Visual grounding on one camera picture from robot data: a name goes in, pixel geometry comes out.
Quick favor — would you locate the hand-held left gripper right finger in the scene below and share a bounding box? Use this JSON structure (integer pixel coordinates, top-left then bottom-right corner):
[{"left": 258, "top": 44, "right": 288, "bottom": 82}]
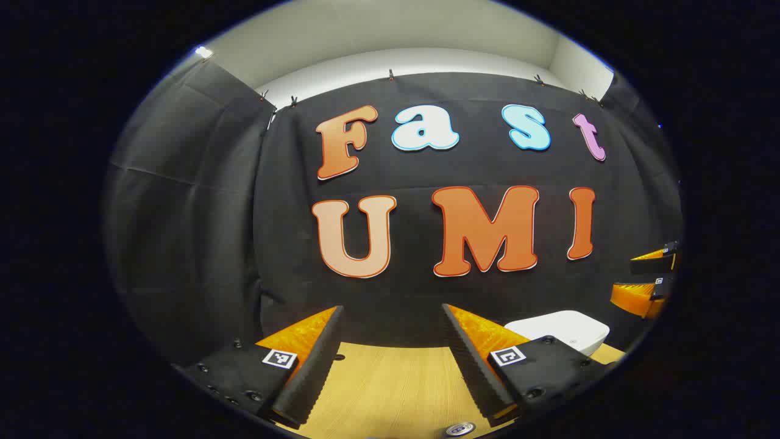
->
[{"left": 441, "top": 303, "right": 619, "bottom": 427}]

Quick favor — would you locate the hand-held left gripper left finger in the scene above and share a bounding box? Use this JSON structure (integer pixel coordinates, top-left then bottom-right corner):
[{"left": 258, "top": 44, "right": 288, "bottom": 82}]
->
[{"left": 174, "top": 305, "right": 346, "bottom": 427}]

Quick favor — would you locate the white desktop garbage bin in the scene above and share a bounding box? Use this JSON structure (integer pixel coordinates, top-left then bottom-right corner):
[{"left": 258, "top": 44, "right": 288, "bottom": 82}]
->
[{"left": 505, "top": 310, "right": 611, "bottom": 356}]

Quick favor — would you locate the wooden desktop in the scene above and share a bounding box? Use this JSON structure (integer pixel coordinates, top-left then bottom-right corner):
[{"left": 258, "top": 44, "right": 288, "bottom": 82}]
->
[{"left": 274, "top": 341, "right": 628, "bottom": 439}]

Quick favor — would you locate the black backdrop cloth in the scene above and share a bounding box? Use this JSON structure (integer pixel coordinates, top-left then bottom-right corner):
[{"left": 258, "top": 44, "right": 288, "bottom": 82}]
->
[{"left": 104, "top": 58, "right": 683, "bottom": 366}]

